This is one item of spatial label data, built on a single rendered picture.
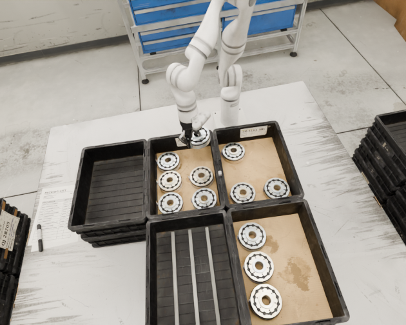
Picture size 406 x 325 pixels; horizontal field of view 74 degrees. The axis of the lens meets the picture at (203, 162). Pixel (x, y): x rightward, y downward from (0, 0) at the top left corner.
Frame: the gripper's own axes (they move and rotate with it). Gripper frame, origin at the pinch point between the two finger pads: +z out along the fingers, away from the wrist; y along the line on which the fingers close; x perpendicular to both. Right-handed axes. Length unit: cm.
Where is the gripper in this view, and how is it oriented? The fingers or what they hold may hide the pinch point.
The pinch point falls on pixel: (193, 140)
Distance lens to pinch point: 111.7
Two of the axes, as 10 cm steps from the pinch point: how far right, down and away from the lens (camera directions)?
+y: -5.8, 6.9, -4.3
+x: 8.1, 4.4, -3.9
